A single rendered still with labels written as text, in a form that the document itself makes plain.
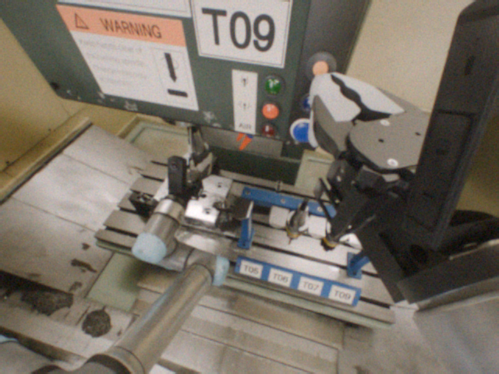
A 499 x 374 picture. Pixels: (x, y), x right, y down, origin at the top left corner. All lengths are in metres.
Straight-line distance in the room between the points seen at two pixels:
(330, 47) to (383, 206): 0.16
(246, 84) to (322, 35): 0.09
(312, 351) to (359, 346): 0.19
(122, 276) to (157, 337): 0.89
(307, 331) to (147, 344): 0.72
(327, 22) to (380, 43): 1.12
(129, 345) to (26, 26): 0.46
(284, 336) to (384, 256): 0.87
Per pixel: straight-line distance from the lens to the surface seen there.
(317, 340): 1.07
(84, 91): 0.46
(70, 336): 1.32
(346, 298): 0.92
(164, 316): 0.49
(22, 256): 1.48
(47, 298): 1.44
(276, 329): 1.03
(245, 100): 0.31
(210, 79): 0.31
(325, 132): 0.18
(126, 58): 0.37
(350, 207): 0.18
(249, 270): 0.87
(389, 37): 1.37
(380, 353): 1.13
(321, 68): 0.27
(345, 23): 0.26
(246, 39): 0.28
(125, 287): 1.31
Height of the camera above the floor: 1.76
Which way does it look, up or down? 54 degrees down
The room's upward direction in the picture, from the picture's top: 2 degrees clockwise
